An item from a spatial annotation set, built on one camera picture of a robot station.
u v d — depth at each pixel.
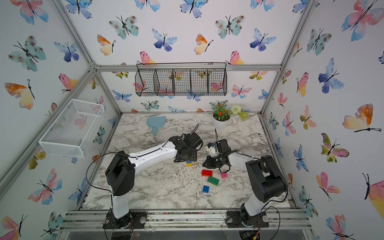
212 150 0.87
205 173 0.88
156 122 1.15
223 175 0.89
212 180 0.86
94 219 0.76
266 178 0.46
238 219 0.73
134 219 0.74
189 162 0.89
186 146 0.63
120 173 0.47
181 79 0.98
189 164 0.93
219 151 0.76
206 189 0.83
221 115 0.99
